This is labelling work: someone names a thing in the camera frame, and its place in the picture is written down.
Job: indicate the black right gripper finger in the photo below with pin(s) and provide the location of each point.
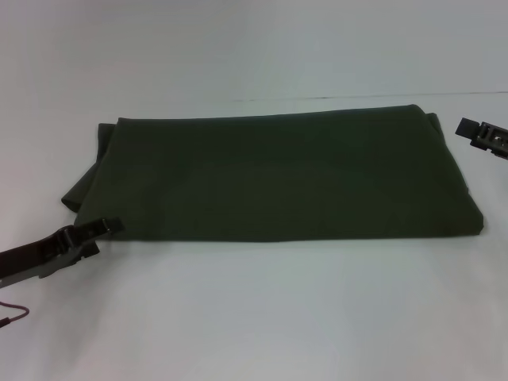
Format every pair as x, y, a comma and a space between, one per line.
476, 133
496, 152

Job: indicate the dark green shirt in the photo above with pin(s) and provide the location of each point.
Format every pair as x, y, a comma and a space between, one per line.
258, 178

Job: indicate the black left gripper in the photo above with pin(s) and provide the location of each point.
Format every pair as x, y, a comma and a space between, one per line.
35, 254

